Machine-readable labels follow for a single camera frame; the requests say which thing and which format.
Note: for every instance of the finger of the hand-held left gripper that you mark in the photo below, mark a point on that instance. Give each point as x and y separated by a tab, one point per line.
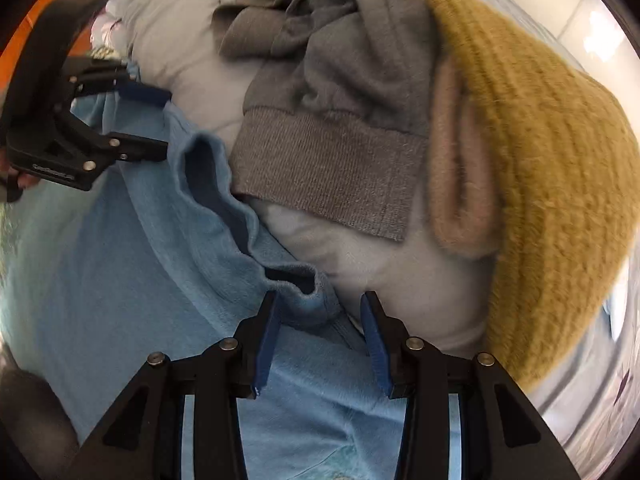
135	147
145	94

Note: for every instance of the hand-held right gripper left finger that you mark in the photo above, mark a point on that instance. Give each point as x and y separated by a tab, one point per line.
265	345

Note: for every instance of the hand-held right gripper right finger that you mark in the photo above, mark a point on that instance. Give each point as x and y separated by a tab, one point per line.
373	345

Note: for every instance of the light blue fleece garment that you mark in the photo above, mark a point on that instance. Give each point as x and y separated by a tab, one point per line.
125	285

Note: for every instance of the person's left hand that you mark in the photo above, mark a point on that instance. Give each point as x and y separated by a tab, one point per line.
22	180

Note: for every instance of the orange wooden headboard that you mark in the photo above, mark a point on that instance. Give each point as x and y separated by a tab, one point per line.
25	35

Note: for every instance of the beige knit garment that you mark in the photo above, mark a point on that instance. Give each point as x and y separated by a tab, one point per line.
457	185

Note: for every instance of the grey knit sweater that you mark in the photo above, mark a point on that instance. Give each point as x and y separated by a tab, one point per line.
340	110

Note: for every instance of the mustard yellow knit sweater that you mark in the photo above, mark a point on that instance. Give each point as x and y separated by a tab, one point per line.
545	185

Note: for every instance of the dark cloth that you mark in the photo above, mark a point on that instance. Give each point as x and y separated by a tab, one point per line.
35	425

